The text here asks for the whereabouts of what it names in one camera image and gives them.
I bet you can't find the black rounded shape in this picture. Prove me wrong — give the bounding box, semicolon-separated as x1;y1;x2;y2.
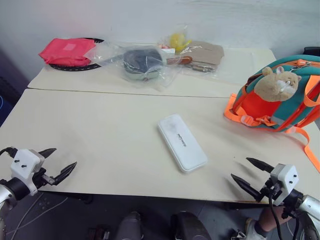
169;211;213;240

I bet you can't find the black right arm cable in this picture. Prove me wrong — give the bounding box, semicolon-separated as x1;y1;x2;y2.
268;194;301;240

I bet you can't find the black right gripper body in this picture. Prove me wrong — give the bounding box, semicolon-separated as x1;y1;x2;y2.
258;175;283;204

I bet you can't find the dark grey round hat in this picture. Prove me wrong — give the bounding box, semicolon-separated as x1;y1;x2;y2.
122;48;165;82

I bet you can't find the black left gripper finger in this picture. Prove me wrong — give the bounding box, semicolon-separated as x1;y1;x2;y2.
53;161;78;186
37;147;58;160

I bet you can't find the grey rounded shape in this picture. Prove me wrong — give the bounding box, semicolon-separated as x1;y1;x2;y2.
116;211;145;240

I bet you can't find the red fabric pouch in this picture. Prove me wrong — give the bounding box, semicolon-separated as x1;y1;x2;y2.
37;37;98;67

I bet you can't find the black ring road track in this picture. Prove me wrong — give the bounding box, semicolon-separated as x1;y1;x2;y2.
48;36;106;74

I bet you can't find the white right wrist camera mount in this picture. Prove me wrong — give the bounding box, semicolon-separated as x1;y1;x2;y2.
269;163;300;207

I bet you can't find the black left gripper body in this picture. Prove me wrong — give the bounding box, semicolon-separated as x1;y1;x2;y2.
31;167;58;191

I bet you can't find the black chair back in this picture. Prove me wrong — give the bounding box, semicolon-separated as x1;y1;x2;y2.
303;46;320;57

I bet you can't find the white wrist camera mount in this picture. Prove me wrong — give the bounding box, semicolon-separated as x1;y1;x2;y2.
10;149;46;196
269;163;300;207

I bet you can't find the brown cardboard sheet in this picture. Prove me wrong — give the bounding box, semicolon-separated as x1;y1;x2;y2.
179;40;225;73

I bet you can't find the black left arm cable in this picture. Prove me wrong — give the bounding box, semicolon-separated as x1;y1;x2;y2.
0;146;19;159

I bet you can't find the yellow item in plastic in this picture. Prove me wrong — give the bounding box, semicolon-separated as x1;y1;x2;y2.
169;31;193;52

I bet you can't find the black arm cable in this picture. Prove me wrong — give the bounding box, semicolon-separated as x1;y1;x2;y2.
0;146;19;159
268;194;301;240

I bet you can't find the person's bare leg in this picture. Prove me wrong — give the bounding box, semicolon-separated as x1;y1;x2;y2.
258;206;296;233

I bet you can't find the clear plastic bag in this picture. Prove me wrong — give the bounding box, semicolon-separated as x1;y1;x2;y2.
86;41;183;92

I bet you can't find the white rectangular case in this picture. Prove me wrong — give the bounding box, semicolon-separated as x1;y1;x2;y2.
156;113;209;174

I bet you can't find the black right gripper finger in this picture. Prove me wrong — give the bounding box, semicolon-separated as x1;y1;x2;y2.
230;173;262;201
245;157;275;174

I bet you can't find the brown leather strap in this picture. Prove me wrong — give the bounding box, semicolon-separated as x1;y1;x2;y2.
165;55;194;66

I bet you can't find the white shoe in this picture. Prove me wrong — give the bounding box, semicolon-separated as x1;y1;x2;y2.
244;217;269;240

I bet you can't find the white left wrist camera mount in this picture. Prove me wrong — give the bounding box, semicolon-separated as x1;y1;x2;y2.
10;149;46;196

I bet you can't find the thin white floor cable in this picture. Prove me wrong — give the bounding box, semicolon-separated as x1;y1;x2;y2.
4;191;69;236

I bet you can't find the teal and orange backpack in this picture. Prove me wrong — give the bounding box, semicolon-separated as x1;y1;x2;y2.
223;55;320;174

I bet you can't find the brown plush hamster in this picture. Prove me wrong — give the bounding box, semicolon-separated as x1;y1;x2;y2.
253;66;302;102

